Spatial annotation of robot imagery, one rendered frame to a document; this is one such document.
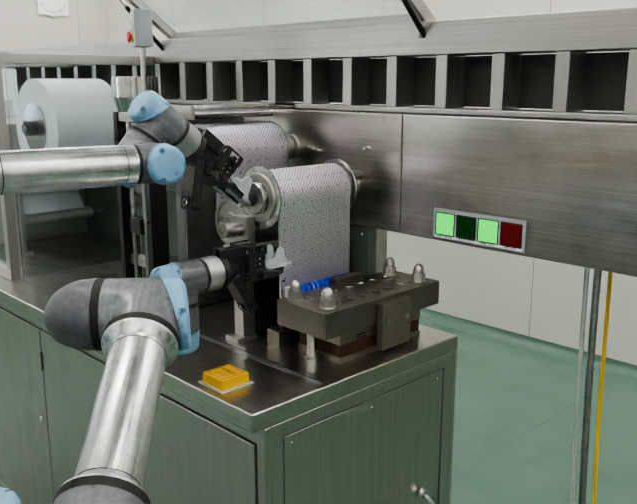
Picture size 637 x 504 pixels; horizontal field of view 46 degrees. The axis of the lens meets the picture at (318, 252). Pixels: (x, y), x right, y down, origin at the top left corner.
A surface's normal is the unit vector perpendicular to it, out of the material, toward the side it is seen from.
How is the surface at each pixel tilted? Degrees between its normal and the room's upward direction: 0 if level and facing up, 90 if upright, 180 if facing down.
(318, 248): 90
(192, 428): 90
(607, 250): 90
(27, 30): 90
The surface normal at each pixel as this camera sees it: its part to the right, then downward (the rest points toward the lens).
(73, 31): 0.69, 0.16
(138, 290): -0.05, -0.78
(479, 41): -0.72, 0.15
